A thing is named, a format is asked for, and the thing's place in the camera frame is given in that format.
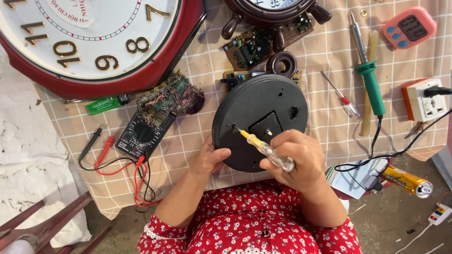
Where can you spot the green lighter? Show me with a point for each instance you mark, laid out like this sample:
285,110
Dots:
104,105

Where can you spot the stack of papers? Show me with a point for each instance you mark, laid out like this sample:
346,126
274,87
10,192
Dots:
349,180

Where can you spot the small brown circuit board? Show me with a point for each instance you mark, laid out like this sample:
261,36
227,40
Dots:
231,80

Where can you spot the white and orange power socket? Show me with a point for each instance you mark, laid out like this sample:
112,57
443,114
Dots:
420,102

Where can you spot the frayed multicoloured cloth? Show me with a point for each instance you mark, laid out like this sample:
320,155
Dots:
169,97

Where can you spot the white plastic sheet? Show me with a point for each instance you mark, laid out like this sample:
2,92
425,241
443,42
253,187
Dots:
28,148

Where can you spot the black multimeter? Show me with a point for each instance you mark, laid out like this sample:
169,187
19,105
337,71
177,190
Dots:
143,136

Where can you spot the red floral dress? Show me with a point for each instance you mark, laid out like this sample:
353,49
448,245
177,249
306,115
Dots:
254,225

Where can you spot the rusty metal pliers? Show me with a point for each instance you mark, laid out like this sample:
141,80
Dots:
416,128

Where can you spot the red wooden chair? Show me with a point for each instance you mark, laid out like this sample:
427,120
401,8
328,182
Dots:
49,222

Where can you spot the pink digital timer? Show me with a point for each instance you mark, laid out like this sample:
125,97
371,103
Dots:
409,28

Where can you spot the small gold washer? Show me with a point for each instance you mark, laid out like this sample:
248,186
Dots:
363,12

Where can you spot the yellowish glue stick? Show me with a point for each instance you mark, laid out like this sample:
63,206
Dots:
365,116

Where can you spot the beige checked tablecloth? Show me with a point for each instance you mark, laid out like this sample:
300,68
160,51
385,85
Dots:
335,53

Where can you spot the black round clock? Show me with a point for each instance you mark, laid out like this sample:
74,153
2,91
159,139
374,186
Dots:
261,98

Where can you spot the brown ship wheel clock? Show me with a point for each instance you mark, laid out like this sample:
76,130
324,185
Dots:
275,10

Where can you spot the red multimeter probe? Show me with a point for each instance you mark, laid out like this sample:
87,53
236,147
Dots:
105,151

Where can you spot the white power strip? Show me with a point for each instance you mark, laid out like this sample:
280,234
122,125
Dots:
439,213

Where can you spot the large red octagonal wall clock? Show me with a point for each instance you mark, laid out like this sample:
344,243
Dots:
88,35

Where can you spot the grey metal box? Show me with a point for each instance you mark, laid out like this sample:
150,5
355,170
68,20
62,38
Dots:
443,162

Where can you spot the brown toroid coil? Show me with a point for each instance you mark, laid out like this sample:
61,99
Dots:
281,64

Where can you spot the person's right hand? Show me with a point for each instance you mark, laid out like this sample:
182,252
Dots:
300,162

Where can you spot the large brown circuit board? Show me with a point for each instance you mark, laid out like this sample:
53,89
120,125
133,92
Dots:
250,49

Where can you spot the person's left hand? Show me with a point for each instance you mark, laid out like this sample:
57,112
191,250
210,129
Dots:
204,158

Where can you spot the yellow drink can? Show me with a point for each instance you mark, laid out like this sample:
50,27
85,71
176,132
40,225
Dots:
406,180

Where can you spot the black multimeter probe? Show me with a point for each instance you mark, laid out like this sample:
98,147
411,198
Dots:
90,143

